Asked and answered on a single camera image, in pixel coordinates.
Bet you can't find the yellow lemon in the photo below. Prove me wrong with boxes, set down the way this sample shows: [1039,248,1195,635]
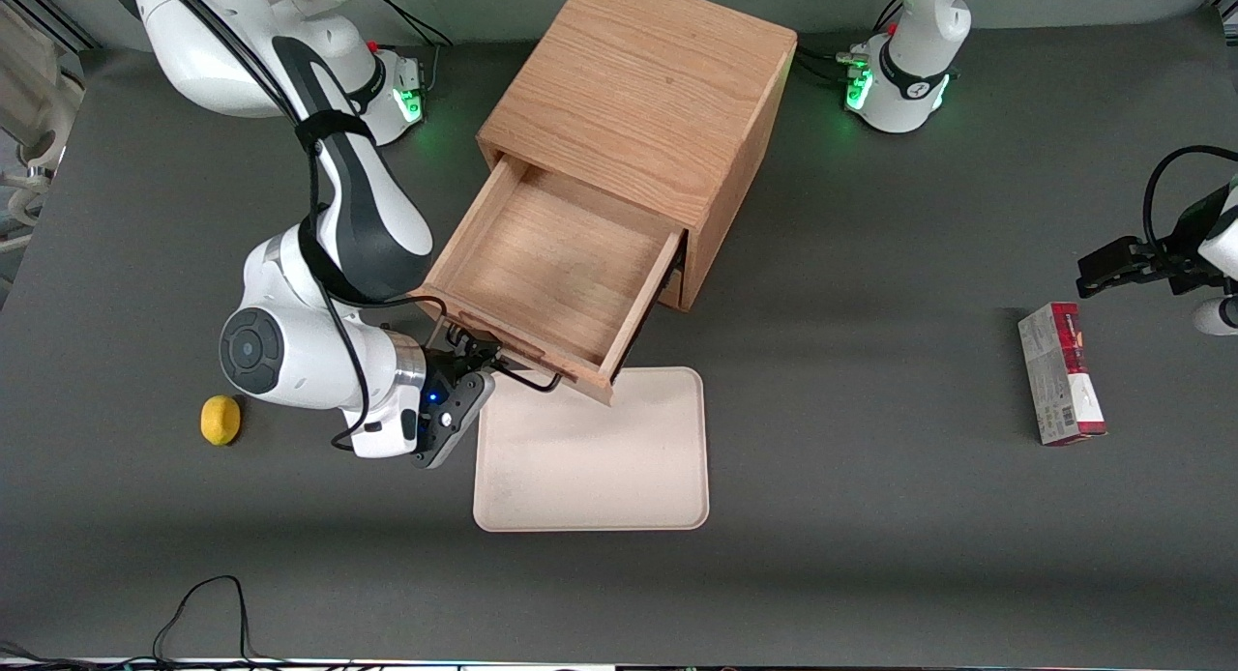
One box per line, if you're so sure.
[200,394,242,447]

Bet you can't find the black robot power cable bundle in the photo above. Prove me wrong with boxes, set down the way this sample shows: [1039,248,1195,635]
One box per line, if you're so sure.
[793,44,871,87]

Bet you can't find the black metal drawer handle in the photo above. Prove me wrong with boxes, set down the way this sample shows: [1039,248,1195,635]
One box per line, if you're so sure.
[426,308,564,394]

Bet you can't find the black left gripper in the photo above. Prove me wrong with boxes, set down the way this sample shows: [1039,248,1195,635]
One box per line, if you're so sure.
[1076,183,1235,299]

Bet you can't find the thin black looped cable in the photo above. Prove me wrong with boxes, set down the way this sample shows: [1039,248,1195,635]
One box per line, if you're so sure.
[153,575,291,671]

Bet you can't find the oak wooden drawer cabinet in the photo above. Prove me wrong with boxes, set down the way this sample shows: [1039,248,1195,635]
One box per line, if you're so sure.
[477,0,799,312]

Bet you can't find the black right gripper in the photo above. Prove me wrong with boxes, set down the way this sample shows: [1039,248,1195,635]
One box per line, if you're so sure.
[410,331,505,470]

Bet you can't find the cream rectangular plastic tray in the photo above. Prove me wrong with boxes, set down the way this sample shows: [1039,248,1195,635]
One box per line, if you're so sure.
[473,366,710,533]

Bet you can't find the white metal frame equipment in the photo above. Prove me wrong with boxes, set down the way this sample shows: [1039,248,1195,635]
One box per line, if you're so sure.
[0,0,86,256]

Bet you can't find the black cable loop on left arm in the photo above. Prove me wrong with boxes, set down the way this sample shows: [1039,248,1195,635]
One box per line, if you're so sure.
[1144,146,1238,251]

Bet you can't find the red and grey carton box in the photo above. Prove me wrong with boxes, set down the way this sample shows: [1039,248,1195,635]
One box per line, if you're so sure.
[1017,302,1108,447]

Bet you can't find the black cable along right arm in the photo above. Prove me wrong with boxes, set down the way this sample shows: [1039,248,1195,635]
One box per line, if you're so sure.
[106,0,446,452]

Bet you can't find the dark aluminium frame rail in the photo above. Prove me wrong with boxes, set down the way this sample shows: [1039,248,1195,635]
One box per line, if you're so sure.
[24,0,103,53]

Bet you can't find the wooden drawer with handle recess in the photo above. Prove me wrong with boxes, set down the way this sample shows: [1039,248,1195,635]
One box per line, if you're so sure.
[656,255,690,312]
[413,156,690,406]

